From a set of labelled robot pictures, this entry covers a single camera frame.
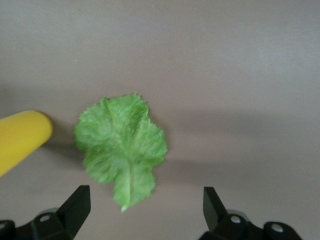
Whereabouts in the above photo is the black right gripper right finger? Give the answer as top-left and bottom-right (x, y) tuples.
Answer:
(198, 186), (305, 240)

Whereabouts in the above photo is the brown table cover sheet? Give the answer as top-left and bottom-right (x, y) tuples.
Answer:
(0, 0), (320, 240)

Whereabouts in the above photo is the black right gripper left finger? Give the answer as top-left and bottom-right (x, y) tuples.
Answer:
(0, 184), (91, 240)

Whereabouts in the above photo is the green lettuce leaf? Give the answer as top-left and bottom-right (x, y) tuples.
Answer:
(73, 92), (168, 213)

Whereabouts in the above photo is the yellow squeeze sauce bottle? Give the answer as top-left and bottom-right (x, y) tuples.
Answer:
(0, 110), (54, 179)

